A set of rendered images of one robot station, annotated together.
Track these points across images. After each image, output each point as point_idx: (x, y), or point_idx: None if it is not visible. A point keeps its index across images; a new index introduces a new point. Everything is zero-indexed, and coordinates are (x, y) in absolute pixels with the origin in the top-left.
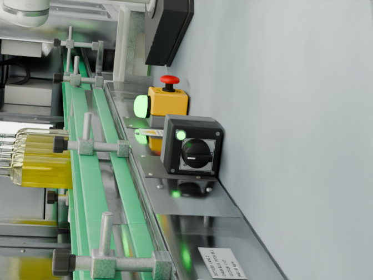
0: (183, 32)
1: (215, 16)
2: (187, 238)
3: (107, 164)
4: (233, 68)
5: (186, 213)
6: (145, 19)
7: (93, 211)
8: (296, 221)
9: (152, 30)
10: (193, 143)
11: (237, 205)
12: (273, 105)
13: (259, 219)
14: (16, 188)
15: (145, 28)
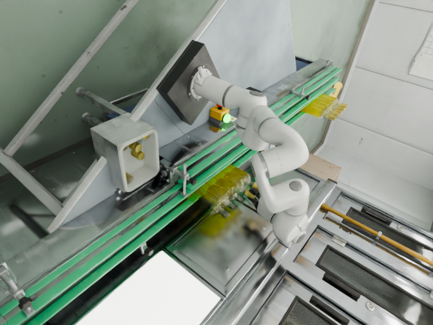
0: None
1: (234, 66)
2: (281, 91)
3: None
4: (250, 69)
5: (272, 95)
6: (183, 110)
7: (287, 106)
8: (277, 73)
9: (203, 102)
10: None
11: None
12: (269, 62)
13: (266, 85)
14: (214, 228)
15: (183, 114)
